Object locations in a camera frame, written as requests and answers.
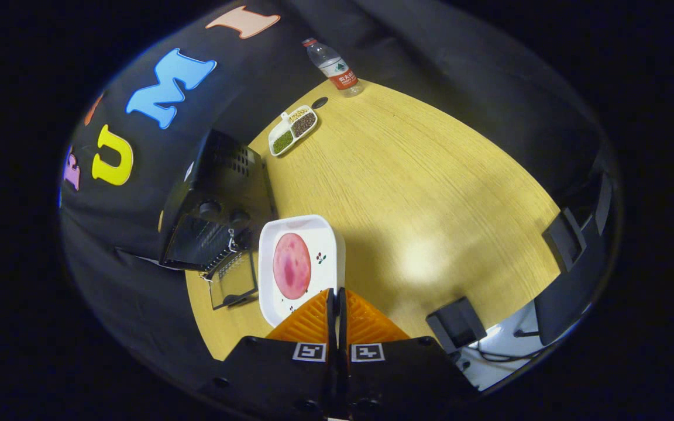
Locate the clear water bottle red label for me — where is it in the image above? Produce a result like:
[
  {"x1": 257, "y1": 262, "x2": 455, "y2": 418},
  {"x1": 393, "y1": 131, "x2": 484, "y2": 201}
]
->
[{"x1": 302, "y1": 37, "x2": 365, "y2": 98}]

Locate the white divided bean dish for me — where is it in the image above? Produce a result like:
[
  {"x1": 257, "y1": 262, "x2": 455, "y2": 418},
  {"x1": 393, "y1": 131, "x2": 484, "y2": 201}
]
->
[{"x1": 268, "y1": 105, "x2": 318, "y2": 157}]

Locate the black chair back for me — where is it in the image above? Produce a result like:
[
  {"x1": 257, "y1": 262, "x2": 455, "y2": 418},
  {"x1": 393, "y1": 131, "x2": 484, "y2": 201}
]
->
[
  {"x1": 426, "y1": 296, "x2": 489, "y2": 354},
  {"x1": 542, "y1": 208, "x2": 586, "y2": 272}
]

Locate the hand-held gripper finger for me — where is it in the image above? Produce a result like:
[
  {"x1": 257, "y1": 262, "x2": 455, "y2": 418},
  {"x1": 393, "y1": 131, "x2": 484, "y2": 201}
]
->
[
  {"x1": 337, "y1": 287, "x2": 481, "y2": 421},
  {"x1": 211, "y1": 288, "x2": 338, "y2": 421}
]

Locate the pink ham slice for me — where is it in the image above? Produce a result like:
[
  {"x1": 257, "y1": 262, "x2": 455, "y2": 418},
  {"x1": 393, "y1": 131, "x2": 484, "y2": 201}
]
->
[{"x1": 273, "y1": 233, "x2": 312, "y2": 300}]

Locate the black toaster oven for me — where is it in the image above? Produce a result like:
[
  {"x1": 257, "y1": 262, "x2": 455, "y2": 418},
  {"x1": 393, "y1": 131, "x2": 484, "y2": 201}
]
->
[{"x1": 159, "y1": 129, "x2": 279, "y2": 310}]

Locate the black monitor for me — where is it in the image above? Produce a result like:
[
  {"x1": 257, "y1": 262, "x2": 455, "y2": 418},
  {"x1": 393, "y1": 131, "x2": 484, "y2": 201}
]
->
[{"x1": 533, "y1": 172, "x2": 614, "y2": 347}]

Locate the white square plate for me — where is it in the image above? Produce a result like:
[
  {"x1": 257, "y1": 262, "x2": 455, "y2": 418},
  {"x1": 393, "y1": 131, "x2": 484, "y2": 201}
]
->
[{"x1": 258, "y1": 215, "x2": 346, "y2": 328}]

